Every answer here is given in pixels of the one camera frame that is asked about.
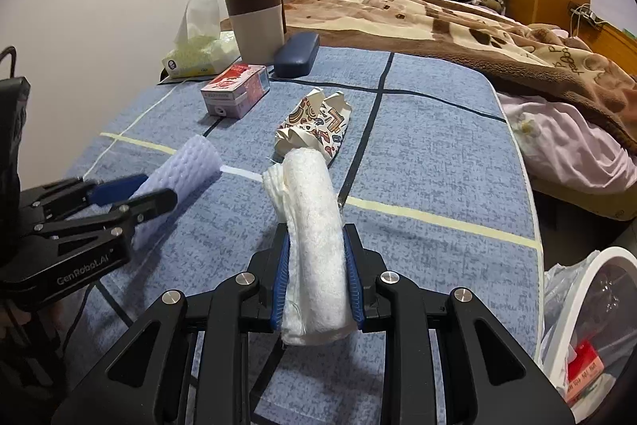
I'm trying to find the brown patterned blanket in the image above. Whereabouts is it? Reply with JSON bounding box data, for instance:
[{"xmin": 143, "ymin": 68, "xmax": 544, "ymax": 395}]
[{"xmin": 219, "ymin": 0, "xmax": 637, "ymax": 157}]

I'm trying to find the orange wooden headboard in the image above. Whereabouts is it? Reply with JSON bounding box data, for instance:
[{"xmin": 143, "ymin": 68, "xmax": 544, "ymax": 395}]
[{"xmin": 577, "ymin": 19, "xmax": 637, "ymax": 80}]

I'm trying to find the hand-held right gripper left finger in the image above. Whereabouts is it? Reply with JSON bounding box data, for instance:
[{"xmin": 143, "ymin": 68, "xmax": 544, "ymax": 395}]
[{"xmin": 50, "ymin": 222, "xmax": 292, "ymax": 425}]

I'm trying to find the blue checked cloth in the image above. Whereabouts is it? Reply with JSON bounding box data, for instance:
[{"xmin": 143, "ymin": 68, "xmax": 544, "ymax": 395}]
[{"xmin": 64, "ymin": 44, "xmax": 543, "ymax": 425}]

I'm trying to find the pink box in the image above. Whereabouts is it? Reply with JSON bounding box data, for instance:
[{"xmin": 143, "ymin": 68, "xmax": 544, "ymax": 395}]
[{"xmin": 200, "ymin": 64, "xmax": 270, "ymax": 119}]

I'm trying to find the white foam net sleeve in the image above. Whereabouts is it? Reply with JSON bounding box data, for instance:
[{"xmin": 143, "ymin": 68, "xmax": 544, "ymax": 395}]
[{"xmin": 132, "ymin": 135, "xmax": 223, "ymax": 251}]

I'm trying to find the tissue pack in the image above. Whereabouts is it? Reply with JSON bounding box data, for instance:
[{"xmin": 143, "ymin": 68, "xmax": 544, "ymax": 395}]
[{"xmin": 160, "ymin": 0, "xmax": 240, "ymax": 81}]

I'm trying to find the power strip with cables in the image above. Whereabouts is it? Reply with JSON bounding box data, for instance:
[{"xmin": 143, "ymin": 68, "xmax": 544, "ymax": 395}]
[{"xmin": 567, "ymin": 2, "xmax": 605, "ymax": 25}]

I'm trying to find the brown and white cup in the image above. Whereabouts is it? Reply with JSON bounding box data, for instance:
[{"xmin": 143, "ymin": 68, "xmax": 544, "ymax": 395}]
[{"xmin": 224, "ymin": 0, "xmax": 285, "ymax": 61}]

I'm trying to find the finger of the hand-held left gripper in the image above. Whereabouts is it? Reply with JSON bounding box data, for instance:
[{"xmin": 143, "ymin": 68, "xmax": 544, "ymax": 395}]
[
  {"xmin": 20, "ymin": 174, "xmax": 150, "ymax": 219},
  {"xmin": 32, "ymin": 188, "xmax": 178, "ymax": 243}
]

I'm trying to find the clear bottle with red cap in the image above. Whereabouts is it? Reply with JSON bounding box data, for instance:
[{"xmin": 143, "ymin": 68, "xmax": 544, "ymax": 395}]
[{"xmin": 565, "ymin": 339, "xmax": 608, "ymax": 406}]

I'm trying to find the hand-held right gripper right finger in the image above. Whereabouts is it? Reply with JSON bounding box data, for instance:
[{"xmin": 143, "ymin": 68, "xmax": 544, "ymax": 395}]
[{"xmin": 341, "ymin": 226, "xmax": 575, "ymax": 425}]

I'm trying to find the pink bed sheet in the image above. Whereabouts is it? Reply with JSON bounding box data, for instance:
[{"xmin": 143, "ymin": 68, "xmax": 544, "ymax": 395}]
[{"xmin": 498, "ymin": 94, "xmax": 637, "ymax": 194}]

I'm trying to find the white towel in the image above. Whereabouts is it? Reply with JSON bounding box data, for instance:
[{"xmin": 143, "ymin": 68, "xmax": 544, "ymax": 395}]
[{"xmin": 262, "ymin": 149, "xmax": 360, "ymax": 347}]

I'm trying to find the yellow bed base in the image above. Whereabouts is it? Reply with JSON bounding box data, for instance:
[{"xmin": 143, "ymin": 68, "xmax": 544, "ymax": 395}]
[{"xmin": 528, "ymin": 176, "xmax": 637, "ymax": 221}]

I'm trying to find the crumpled patterned paper wrapper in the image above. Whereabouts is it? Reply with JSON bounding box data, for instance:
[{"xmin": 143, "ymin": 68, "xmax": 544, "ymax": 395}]
[{"xmin": 273, "ymin": 89, "xmax": 353, "ymax": 164}]

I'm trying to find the blue glasses case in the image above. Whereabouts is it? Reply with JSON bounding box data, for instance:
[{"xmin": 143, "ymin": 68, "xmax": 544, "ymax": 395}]
[{"xmin": 274, "ymin": 33, "xmax": 320, "ymax": 78}]

